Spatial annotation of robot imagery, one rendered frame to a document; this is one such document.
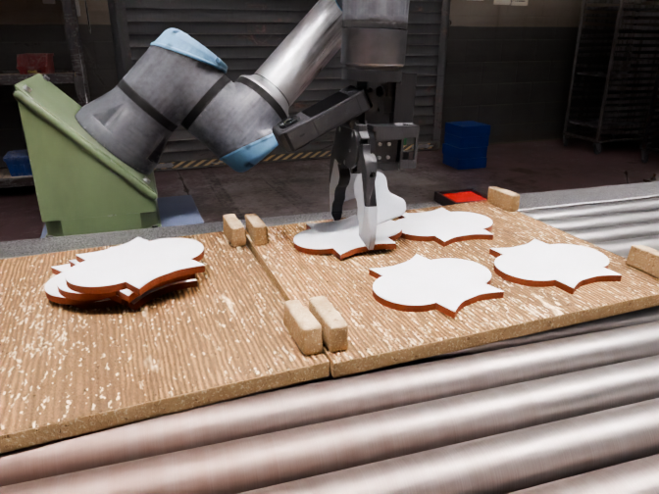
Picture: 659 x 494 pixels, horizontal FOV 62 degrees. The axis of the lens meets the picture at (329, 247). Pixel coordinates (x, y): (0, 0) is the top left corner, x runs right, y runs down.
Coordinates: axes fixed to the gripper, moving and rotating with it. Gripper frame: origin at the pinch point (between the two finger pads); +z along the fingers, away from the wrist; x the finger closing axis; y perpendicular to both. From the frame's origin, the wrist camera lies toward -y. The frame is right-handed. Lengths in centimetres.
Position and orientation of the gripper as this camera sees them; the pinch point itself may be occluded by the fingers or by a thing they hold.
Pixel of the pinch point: (347, 231)
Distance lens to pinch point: 70.4
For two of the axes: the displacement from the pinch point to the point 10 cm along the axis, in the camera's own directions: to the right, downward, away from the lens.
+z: -0.4, 9.4, 3.4
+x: -3.5, -3.3, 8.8
